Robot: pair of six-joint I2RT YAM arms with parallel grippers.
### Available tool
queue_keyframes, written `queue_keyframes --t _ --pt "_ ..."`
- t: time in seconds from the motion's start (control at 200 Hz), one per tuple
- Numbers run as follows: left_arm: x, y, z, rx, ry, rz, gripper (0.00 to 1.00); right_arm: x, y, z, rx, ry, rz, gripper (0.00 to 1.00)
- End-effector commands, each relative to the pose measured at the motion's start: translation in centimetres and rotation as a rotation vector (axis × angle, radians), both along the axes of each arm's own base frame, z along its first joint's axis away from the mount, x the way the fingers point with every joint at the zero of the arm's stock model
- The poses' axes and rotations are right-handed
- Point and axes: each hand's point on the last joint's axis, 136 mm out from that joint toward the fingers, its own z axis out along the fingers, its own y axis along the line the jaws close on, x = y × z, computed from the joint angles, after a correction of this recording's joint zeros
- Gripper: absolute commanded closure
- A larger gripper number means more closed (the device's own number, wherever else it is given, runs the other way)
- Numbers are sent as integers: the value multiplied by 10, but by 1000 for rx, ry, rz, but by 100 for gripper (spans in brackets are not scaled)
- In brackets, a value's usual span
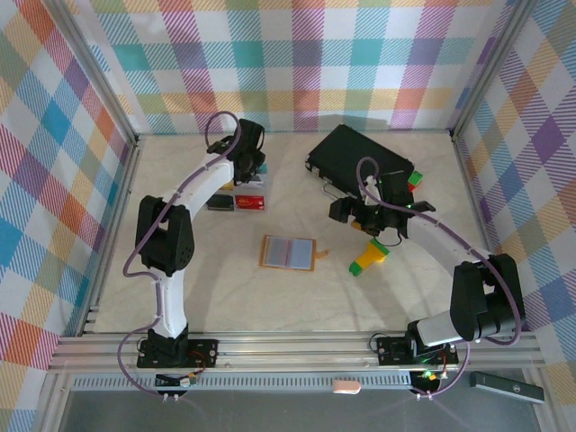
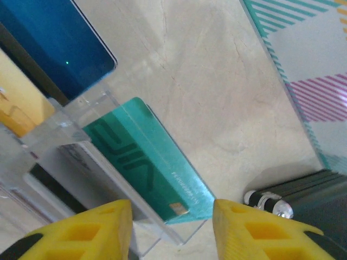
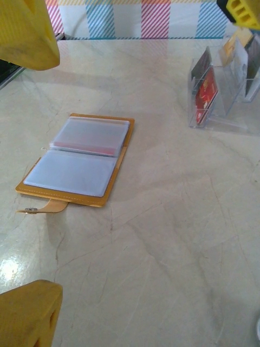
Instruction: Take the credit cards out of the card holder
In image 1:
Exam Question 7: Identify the clear plastic card tray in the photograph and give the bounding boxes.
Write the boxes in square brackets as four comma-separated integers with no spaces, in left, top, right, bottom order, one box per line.
[204,161,271,215]

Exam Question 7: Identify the orange card holder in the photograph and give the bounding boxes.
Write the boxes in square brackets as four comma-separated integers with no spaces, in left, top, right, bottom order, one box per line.
[258,233,332,273]

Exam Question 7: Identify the red credit card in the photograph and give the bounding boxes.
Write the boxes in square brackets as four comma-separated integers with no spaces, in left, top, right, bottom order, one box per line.
[234,193,266,212]

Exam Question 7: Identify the black credit card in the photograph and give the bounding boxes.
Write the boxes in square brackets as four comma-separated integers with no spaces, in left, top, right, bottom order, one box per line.
[206,193,235,212]

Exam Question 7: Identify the yellow and green toy block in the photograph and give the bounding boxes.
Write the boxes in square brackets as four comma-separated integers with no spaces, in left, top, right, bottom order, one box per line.
[347,238,389,276]

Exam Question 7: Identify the black briefcase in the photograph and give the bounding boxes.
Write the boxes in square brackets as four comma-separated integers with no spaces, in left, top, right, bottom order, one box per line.
[304,123,416,209]

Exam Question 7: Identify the small electronics connector board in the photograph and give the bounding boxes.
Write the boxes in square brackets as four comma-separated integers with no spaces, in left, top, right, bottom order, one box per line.
[411,368,445,384]
[155,371,199,389]

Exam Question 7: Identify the aluminium side floor rail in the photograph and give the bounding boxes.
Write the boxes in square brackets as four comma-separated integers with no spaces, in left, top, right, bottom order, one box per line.
[447,132,518,334]
[76,137,145,338]

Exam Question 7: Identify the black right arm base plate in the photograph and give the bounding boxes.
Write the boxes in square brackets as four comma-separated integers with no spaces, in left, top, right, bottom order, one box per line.
[375,335,460,366]

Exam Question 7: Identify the aluminium mounting rail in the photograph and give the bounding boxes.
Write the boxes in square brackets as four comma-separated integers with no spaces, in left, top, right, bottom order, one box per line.
[47,331,545,374]

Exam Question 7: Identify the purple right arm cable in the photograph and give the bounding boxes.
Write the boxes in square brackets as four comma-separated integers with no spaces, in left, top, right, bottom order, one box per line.
[356,156,526,401]

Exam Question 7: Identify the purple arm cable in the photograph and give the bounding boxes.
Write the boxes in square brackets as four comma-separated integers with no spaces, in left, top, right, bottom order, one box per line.
[356,156,526,401]
[117,112,247,401]

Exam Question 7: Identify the slotted grey cable duct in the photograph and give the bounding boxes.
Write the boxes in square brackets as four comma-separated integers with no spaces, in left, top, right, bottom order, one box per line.
[71,375,418,392]

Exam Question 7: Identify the aluminium upright frame post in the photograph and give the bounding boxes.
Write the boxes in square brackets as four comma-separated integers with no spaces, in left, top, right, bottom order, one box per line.
[448,0,536,143]
[52,0,140,148]

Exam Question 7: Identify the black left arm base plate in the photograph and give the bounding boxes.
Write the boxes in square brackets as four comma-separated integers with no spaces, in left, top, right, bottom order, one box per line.
[136,337,221,371]

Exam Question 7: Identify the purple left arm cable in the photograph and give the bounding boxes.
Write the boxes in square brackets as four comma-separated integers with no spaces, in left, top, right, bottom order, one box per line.
[117,112,247,401]

